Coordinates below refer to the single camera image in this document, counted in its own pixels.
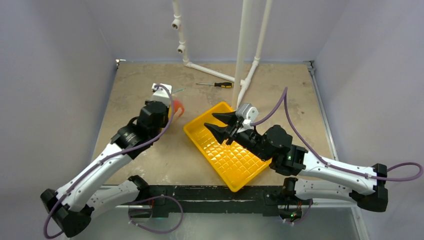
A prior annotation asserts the orange fruit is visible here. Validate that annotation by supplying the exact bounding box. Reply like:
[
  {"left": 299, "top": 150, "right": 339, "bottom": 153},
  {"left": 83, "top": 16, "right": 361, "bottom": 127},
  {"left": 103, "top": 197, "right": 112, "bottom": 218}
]
[{"left": 169, "top": 99, "right": 185, "bottom": 120}]

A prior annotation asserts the clear zip top bag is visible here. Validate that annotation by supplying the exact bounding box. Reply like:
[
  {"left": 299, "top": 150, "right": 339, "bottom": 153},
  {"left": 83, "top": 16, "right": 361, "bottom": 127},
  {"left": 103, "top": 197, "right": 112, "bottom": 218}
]
[{"left": 168, "top": 88, "right": 185, "bottom": 123}]

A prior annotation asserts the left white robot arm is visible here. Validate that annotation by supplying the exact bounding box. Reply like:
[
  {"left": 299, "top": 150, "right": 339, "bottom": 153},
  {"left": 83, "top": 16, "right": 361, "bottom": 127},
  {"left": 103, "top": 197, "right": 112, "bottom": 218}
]
[{"left": 40, "top": 100, "right": 175, "bottom": 240}]

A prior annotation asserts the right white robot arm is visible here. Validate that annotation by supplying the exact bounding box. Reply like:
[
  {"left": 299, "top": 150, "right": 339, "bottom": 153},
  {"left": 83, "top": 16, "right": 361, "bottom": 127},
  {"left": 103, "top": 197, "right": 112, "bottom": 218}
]
[{"left": 204, "top": 112, "right": 389, "bottom": 213}]

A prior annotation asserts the black yellow screwdriver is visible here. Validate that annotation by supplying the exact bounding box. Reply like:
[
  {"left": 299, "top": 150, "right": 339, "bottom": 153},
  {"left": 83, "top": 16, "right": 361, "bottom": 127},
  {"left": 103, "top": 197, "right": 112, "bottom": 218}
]
[{"left": 196, "top": 82, "right": 233, "bottom": 88}]

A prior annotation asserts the yellow plastic tray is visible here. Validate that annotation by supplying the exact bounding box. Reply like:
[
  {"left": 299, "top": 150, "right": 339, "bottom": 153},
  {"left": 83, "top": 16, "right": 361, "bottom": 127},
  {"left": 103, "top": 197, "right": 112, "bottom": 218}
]
[{"left": 183, "top": 101, "right": 271, "bottom": 193}]

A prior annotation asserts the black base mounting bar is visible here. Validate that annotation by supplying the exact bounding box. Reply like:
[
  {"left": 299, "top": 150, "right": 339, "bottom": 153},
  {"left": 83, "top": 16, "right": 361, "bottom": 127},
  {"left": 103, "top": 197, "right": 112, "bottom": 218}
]
[{"left": 128, "top": 184, "right": 314, "bottom": 220}]

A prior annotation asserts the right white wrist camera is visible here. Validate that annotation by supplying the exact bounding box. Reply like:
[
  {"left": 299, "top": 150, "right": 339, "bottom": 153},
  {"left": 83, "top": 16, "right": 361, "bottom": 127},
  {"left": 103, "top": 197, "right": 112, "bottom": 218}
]
[{"left": 235, "top": 103, "right": 259, "bottom": 133}]

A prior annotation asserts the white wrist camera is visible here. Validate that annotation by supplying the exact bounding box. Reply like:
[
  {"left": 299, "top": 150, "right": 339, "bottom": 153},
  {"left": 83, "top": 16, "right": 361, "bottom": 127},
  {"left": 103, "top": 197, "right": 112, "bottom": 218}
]
[
  {"left": 149, "top": 83, "right": 173, "bottom": 106},
  {"left": 235, "top": 103, "right": 259, "bottom": 133}
]

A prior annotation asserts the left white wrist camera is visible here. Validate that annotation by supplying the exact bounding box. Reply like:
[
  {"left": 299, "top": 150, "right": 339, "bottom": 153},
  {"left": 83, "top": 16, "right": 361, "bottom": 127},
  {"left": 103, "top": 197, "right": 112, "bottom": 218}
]
[{"left": 149, "top": 83, "right": 173, "bottom": 106}]

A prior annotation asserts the white pvc pipe frame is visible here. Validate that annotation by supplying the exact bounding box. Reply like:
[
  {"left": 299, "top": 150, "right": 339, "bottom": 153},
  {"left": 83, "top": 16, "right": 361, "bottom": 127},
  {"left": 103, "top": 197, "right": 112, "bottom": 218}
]
[{"left": 171, "top": 0, "right": 273, "bottom": 109}]

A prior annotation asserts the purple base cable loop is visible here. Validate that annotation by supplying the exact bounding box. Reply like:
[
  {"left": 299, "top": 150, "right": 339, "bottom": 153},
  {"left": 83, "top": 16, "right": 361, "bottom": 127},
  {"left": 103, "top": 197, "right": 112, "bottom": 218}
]
[{"left": 127, "top": 195, "right": 185, "bottom": 235}]

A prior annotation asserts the aluminium rail frame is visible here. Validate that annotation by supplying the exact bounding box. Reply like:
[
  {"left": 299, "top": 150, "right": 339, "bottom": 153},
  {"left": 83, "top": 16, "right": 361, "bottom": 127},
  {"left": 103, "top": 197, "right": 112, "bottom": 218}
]
[{"left": 108, "top": 62, "right": 360, "bottom": 240}]

